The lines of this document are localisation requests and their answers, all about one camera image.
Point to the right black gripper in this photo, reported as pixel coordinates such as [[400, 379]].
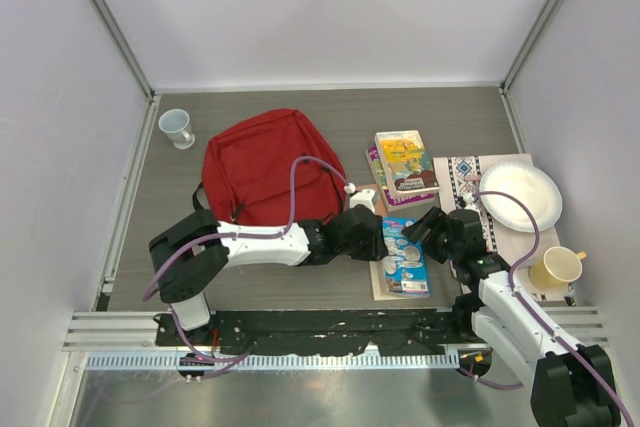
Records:
[[435, 220]]

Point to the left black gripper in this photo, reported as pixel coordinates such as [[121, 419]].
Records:
[[377, 248]]

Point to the blue comic book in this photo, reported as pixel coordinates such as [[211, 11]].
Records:
[[403, 272]]

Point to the red backpack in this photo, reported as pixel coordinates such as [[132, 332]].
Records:
[[246, 171]]

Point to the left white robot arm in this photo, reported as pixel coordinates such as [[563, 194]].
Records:
[[189, 255]]

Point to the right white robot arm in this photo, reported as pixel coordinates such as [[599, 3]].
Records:
[[570, 384]]

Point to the tan leather wallet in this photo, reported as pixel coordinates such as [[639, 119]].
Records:
[[380, 206]]

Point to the purple cover book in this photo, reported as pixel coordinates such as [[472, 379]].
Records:
[[392, 203]]

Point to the patterned cloth placemat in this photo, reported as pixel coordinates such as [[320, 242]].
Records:
[[461, 174]]

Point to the yellow cover book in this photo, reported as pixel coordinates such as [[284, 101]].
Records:
[[408, 167]]

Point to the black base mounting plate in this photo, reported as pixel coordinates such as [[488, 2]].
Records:
[[332, 332]]

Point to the white paper plate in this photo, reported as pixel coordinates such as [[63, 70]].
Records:
[[528, 184]]

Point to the cream yellow mug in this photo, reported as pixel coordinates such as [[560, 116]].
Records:
[[557, 267]]

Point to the translucent plastic cup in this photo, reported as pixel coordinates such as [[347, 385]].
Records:
[[176, 125]]

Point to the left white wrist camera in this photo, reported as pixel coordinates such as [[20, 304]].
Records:
[[366, 196]]

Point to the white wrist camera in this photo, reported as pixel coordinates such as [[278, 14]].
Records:
[[366, 196], [468, 201]]

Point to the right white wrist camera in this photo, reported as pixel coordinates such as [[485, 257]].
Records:
[[468, 201]]

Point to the slotted cable duct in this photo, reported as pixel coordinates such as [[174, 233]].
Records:
[[181, 360]]

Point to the aluminium frame rail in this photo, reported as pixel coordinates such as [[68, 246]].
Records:
[[121, 330]]

